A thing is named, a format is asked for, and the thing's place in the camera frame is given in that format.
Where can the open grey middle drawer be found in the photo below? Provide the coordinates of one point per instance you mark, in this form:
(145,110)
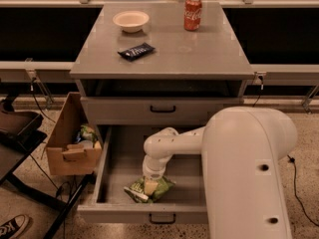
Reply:
(121,165)

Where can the green jalapeno chip bag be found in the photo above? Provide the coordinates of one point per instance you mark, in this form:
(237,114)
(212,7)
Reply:
(136,190)

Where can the cardboard box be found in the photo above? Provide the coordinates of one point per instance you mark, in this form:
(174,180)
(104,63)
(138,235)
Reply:
(66,156)

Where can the grey drawer cabinet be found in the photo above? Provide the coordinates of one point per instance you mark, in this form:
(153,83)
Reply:
(206,63)

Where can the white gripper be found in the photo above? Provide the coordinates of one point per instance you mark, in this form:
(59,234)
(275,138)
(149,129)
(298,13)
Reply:
(154,175)

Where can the grey metal railing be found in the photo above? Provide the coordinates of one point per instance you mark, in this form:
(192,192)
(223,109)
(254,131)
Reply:
(36,71)

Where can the snack bags in box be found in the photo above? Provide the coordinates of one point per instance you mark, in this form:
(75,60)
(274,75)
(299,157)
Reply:
(86,136)

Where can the closed grey upper drawer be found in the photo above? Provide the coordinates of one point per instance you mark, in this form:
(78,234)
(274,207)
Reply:
(154,111)

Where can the white paper bowl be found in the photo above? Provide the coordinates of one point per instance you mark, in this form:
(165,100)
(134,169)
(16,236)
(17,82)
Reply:
(131,21)

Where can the dark blue snack bar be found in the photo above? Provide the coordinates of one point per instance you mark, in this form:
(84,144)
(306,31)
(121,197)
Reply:
(136,52)

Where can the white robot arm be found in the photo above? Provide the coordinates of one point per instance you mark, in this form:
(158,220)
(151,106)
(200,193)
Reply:
(239,148)

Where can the red coca-cola can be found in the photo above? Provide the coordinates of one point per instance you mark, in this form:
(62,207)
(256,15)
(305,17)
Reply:
(192,14)

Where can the black white sneaker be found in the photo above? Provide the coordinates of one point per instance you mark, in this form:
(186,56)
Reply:
(14,227)

